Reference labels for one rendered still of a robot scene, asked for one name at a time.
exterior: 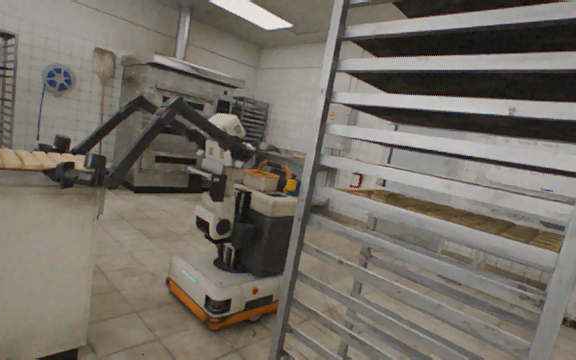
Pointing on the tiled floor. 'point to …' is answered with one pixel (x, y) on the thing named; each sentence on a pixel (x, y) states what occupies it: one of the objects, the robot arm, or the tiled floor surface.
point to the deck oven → (222, 91)
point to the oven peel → (103, 65)
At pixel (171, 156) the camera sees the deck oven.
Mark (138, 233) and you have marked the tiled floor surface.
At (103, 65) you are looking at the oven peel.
